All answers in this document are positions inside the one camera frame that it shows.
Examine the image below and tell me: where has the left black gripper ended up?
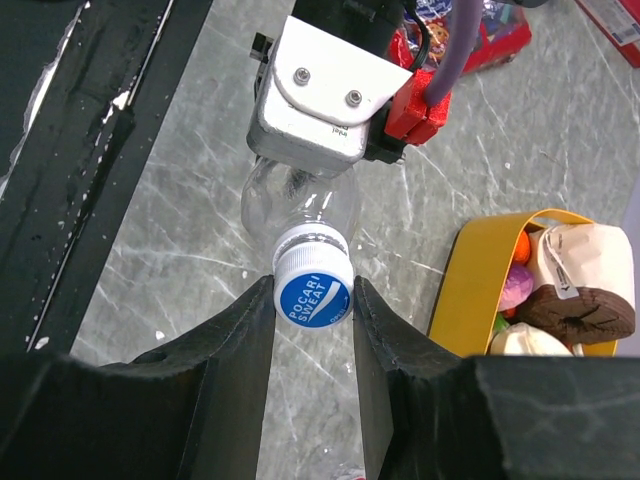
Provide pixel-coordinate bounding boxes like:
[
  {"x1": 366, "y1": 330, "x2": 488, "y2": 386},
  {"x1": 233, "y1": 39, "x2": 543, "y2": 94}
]
[{"x1": 249, "y1": 0, "x2": 421, "y2": 66}]

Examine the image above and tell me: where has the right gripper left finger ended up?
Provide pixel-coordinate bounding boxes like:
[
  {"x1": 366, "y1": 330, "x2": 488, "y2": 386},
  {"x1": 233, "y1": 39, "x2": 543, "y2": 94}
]
[{"x1": 1, "y1": 276, "x2": 275, "y2": 479}]

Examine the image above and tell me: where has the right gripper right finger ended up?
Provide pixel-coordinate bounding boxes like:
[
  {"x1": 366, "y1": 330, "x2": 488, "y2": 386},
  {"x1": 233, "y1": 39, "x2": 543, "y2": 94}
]
[{"x1": 353, "y1": 277, "x2": 639, "y2": 479}]

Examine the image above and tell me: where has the blue bottle cap front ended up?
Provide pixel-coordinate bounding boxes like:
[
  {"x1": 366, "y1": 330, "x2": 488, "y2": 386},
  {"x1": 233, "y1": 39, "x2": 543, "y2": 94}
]
[{"x1": 272, "y1": 223, "x2": 355, "y2": 330}]

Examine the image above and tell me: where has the clear plastic bottle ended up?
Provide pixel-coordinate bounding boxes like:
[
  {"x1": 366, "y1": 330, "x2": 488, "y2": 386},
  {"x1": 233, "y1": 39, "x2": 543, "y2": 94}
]
[{"x1": 241, "y1": 157, "x2": 360, "y2": 250}]

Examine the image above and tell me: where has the red snack bag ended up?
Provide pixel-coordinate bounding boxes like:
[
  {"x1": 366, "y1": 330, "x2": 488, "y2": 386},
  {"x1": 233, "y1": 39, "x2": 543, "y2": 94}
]
[{"x1": 389, "y1": 1, "x2": 532, "y2": 74}]

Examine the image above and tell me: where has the pink toy onion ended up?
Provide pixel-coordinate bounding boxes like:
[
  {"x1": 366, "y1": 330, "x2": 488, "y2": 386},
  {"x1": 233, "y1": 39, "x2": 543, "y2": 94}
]
[{"x1": 498, "y1": 264, "x2": 534, "y2": 311}]

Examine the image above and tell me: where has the yellow plastic bin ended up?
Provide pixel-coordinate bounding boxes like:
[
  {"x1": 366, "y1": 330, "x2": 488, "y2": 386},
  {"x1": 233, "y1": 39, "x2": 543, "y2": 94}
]
[{"x1": 428, "y1": 209, "x2": 621, "y2": 358}]

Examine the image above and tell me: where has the orange toy fruit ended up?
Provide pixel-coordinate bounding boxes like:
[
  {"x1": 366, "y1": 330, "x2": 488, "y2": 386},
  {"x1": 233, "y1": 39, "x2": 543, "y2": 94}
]
[{"x1": 512, "y1": 231, "x2": 532, "y2": 265}]

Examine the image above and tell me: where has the red silver box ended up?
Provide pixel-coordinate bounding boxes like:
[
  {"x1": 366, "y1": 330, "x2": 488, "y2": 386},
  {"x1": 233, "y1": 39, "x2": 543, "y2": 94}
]
[{"x1": 576, "y1": 0, "x2": 639, "y2": 69}]

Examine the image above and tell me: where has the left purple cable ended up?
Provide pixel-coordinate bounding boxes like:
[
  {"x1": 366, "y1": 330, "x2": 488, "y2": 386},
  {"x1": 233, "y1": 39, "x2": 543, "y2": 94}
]
[{"x1": 429, "y1": 0, "x2": 486, "y2": 101}]

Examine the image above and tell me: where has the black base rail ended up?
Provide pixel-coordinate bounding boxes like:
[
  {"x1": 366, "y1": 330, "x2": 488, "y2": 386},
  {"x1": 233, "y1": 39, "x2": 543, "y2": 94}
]
[{"x1": 1, "y1": 0, "x2": 211, "y2": 354}]

